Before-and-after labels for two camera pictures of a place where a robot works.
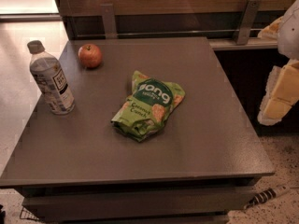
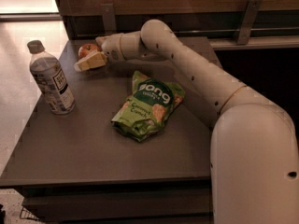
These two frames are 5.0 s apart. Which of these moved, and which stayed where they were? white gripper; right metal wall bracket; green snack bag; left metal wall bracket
Moved: white gripper
Stayed: left metal wall bracket; green snack bag; right metal wall bracket
